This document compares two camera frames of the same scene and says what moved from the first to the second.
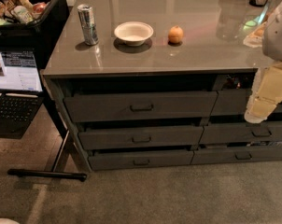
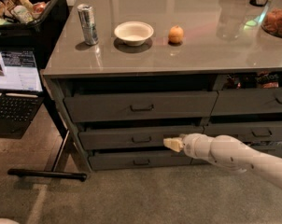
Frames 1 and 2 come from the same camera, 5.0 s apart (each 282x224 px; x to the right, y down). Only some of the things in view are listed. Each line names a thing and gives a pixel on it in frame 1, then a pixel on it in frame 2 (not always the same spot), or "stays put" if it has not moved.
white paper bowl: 133,34 stays put
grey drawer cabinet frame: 138,118 stays put
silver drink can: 87,17 stays put
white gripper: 278,36 → 191,145
